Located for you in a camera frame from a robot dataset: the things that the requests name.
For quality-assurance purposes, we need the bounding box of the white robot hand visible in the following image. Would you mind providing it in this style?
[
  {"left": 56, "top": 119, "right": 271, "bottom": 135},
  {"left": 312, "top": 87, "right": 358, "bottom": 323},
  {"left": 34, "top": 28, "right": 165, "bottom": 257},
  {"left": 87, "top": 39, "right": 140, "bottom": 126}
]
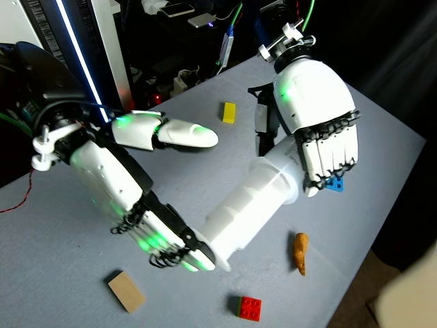
[
  {"left": 68, "top": 109, "right": 220, "bottom": 273},
  {"left": 247, "top": 56, "right": 362, "bottom": 199}
]

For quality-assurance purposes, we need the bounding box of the large clear plastic syringe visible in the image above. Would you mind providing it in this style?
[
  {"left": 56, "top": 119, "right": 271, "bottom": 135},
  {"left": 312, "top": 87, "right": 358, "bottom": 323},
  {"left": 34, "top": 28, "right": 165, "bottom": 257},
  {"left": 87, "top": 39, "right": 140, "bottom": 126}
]
[{"left": 201, "top": 138, "right": 308, "bottom": 273}]

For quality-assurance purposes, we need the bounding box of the yellow toy block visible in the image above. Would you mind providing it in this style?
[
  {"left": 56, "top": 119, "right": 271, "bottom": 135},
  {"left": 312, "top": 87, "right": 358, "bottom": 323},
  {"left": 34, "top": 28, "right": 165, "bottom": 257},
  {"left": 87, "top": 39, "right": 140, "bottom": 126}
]
[{"left": 220, "top": 101, "right": 238, "bottom": 124}]

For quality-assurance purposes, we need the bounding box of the blue four-hole toy block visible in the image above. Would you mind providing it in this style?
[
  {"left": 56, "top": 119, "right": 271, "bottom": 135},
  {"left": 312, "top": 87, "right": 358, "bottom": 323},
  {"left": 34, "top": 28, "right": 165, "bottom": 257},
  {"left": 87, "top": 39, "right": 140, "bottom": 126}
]
[{"left": 324, "top": 172, "right": 346, "bottom": 194}]

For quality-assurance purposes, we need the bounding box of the black curtain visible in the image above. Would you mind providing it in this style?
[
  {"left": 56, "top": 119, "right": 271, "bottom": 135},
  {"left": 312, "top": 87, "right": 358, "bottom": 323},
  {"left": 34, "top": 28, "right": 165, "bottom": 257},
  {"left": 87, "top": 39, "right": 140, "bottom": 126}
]
[{"left": 307, "top": 0, "right": 437, "bottom": 274}]

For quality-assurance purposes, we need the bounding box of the white adapter box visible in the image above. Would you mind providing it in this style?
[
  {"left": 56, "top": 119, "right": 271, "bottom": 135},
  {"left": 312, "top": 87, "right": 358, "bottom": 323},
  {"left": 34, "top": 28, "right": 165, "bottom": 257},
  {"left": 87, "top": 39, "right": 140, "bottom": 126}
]
[{"left": 218, "top": 32, "right": 236, "bottom": 68}]

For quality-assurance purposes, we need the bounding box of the grey table cloth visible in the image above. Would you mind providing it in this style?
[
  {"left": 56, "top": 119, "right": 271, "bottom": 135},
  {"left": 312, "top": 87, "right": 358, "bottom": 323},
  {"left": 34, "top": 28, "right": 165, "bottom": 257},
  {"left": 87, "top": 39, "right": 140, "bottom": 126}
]
[{"left": 0, "top": 54, "right": 427, "bottom": 328}]

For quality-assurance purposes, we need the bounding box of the white power strip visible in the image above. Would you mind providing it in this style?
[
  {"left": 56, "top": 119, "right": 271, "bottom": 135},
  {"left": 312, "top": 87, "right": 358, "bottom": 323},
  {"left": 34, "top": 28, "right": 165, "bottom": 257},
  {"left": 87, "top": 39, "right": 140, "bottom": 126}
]
[{"left": 170, "top": 70, "right": 202, "bottom": 98}]

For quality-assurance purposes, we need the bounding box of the tan wooden block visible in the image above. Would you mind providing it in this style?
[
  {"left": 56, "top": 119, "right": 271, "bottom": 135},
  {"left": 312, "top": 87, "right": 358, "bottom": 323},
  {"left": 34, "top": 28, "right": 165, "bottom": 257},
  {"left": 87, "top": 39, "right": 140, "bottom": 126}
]
[{"left": 107, "top": 271, "right": 147, "bottom": 314}]

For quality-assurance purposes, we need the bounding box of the white column with light strip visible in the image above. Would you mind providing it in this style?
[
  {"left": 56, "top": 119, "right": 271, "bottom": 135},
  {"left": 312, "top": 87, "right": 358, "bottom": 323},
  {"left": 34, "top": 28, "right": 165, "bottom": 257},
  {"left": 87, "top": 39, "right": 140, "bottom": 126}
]
[{"left": 0, "top": 0, "right": 136, "bottom": 113}]

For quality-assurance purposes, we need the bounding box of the silver power bank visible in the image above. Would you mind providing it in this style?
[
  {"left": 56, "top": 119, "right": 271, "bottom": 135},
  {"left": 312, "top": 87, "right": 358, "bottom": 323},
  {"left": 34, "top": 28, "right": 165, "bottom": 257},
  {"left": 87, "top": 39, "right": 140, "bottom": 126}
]
[{"left": 186, "top": 12, "right": 216, "bottom": 30}]

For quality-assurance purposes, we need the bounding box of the orange cone-shaped toy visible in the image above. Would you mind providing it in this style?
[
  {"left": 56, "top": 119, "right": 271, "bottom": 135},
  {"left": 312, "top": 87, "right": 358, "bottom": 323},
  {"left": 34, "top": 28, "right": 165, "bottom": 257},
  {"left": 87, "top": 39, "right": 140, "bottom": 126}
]
[{"left": 293, "top": 232, "right": 311, "bottom": 277}]

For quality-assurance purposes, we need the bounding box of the smartphone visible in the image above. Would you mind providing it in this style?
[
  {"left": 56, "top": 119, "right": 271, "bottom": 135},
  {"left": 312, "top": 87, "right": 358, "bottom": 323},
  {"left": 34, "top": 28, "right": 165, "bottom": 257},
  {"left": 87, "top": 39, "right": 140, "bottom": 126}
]
[{"left": 159, "top": 1, "right": 196, "bottom": 18}]

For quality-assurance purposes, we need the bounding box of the white crumpled tissue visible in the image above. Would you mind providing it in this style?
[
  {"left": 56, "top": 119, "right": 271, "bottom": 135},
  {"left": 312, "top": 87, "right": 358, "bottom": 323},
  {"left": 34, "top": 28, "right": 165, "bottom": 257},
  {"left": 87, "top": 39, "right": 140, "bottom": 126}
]
[{"left": 141, "top": 0, "right": 170, "bottom": 14}]

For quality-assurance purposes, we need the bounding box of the red toy brick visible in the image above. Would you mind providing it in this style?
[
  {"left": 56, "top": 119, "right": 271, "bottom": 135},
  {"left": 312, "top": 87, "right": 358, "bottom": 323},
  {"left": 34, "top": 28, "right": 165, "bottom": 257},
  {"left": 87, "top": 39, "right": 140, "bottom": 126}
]
[{"left": 238, "top": 296, "right": 263, "bottom": 321}]

